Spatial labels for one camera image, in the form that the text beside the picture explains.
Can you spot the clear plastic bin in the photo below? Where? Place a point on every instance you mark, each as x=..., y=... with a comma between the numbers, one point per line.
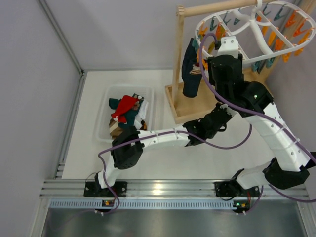
x=117, y=92

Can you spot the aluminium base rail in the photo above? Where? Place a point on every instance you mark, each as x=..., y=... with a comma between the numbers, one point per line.
x=71, y=188

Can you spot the brown patterned socks in bin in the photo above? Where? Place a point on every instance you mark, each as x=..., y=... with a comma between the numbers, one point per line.
x=116, y=129

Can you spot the mustard yellow sock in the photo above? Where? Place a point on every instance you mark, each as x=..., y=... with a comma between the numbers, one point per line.
x=211, y=48

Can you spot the dark teal Santa sock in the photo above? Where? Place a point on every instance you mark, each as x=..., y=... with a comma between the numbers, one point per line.
x=190, y=72

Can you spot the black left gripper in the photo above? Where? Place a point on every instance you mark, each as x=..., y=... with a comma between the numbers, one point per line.
x=222, y=113

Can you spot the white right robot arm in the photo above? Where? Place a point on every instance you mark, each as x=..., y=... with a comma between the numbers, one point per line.
x=291, y=162

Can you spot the wooden hanger rack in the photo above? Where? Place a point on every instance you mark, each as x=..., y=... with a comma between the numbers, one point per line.
x=183, y=108

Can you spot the white oval clip hanger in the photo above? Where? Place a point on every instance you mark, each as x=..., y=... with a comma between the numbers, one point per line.
x=270, y=40

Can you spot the dark green sock in bin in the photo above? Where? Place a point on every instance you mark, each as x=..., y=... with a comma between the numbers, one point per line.
x=131, y=114

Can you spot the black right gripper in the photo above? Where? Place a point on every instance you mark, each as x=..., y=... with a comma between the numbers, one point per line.
x=224, y=65

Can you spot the red sock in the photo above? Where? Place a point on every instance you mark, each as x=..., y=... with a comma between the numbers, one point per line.
x=121, y=107

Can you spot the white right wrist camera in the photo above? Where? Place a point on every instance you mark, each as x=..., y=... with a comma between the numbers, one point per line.
x=229, y=49

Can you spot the perforated white cable duct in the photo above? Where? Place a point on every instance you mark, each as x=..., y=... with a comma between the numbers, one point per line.
x=128, y=204

